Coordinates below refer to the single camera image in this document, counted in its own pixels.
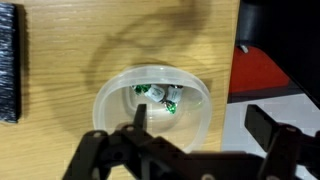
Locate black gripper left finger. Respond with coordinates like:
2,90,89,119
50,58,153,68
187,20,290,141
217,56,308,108
133,103,148,133

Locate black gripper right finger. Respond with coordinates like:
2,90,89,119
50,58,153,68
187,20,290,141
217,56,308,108
244,104,283,150

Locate clear plastic bowl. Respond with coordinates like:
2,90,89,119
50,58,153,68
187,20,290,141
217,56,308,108
92,64,213,154

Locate white hand brush black bristles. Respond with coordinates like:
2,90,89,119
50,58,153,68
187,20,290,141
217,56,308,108
0,2,22,124

